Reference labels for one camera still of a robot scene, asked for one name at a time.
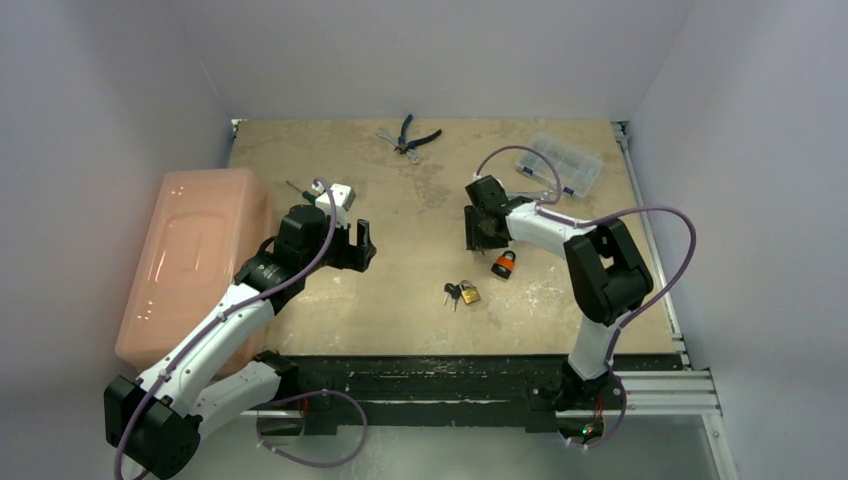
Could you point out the large silver wrench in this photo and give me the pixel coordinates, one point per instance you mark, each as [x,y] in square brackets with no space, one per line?
[533,195]

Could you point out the green handled screwdriver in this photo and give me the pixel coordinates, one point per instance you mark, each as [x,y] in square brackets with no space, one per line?
[307,196]

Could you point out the black key bunch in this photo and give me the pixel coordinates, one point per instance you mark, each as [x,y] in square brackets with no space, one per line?
[452,295]

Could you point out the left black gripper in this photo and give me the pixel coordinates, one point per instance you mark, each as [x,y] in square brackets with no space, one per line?
[354,257]

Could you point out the brass padlock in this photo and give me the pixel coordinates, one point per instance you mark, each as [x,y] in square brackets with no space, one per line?
[469,292]

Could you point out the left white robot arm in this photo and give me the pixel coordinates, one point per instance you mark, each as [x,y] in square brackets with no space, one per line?
[157,421]

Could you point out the small silver wrench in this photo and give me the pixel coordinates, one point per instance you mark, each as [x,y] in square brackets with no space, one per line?
[412,155]

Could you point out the orange black padlock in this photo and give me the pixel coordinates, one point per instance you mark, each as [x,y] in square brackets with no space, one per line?
[504,265]

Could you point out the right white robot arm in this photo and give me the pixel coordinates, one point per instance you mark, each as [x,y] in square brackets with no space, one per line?
[608,275]

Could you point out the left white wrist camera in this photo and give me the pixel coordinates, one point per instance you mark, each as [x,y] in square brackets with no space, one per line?
[342,196]

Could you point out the clear plastic organizer box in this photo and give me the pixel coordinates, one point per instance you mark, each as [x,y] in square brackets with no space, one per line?
[577,169]

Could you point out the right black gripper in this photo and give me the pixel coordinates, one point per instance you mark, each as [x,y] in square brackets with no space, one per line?
[478,221]

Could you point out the pink plastic storage box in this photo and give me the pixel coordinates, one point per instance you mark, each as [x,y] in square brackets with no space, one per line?
[205,225]

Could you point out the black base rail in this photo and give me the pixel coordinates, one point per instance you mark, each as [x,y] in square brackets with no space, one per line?
[483,391]

